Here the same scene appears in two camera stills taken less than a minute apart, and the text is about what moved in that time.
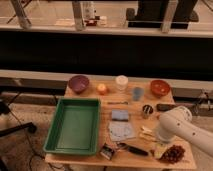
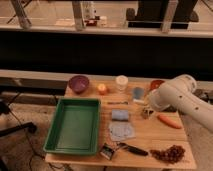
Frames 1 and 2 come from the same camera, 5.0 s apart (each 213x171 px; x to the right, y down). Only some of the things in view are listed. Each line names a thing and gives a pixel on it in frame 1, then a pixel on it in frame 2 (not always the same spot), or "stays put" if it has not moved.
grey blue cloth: x=122 y=131 stays put
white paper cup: x=122 y=82 stays put
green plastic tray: x=75 y=128 stays put
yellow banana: x=149 y=136 -> x=141 y=101
